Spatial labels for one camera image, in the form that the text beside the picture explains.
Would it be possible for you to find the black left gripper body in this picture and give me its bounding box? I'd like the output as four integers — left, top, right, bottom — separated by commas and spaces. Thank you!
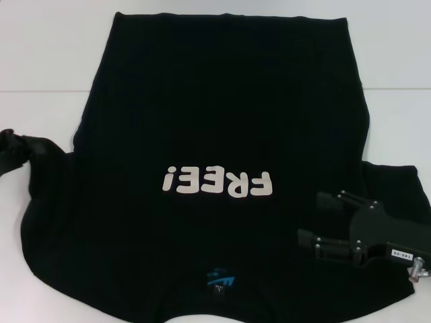
0, 129, 17, 180

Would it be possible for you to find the black shirt with FREE print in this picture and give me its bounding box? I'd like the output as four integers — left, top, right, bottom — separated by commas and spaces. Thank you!
20, 11, 422, 323

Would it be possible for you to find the silver plug with black cable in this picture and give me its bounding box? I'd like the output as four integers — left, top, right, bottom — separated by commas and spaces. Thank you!
406, 256, 431, 283

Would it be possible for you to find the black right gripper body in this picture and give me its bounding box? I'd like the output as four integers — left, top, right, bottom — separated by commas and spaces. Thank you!
348, 201, 431, 269

